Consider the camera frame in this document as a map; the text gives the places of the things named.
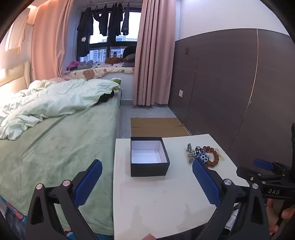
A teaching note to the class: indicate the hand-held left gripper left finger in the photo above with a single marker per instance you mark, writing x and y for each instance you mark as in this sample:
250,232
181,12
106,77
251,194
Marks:
88,182

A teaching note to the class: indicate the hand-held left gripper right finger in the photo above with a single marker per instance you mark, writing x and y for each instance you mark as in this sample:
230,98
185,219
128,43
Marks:
206,182

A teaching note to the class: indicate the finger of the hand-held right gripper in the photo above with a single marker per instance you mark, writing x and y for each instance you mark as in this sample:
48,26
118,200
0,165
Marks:
258,175
262,164

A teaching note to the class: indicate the blue flower bead jewelry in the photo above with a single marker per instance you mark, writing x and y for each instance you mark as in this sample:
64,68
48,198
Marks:
203,156

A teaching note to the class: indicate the black jewelry box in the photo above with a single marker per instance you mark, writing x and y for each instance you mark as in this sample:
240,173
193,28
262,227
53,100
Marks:
149,169

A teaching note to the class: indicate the person's right hand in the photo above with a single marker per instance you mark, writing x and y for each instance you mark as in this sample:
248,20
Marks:
275,214

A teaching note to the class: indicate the green bed sheet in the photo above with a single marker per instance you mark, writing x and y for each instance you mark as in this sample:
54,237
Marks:
57,150

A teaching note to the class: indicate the flat cardboard sheet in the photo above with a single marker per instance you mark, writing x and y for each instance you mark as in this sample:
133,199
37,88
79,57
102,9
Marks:
156,127

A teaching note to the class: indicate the black cloth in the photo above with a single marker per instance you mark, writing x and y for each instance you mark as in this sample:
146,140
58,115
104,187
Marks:
106,98

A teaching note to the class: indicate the light green duvet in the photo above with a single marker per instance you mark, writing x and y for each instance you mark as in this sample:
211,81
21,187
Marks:
57,99

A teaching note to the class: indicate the patterned window seat cushion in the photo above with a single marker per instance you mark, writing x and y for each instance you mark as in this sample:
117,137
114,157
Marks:
99,69

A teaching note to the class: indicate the pink cloth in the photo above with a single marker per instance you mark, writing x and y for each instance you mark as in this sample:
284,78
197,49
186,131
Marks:
73,66

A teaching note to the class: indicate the grey plush toy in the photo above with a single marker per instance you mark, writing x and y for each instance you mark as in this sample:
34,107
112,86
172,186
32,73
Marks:
85,65

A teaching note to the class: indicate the brown plush toy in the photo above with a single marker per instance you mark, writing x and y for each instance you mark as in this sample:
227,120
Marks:
113,60

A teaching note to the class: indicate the beige headboard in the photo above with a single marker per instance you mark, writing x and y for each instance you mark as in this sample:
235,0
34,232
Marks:
13,78

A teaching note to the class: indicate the window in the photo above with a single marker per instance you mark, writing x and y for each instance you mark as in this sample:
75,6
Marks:
101,53

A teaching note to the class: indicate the pink curtain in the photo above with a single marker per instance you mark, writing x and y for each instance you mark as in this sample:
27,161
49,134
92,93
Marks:
50,41
154,57

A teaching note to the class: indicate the dark pillow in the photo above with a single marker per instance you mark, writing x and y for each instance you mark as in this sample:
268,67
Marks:
129,53

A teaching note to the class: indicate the dark hanging garment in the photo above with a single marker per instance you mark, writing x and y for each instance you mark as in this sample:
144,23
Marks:
115,23
125,22
103,22

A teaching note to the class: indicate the white wall socket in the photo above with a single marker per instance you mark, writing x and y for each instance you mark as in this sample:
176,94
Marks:
181,93

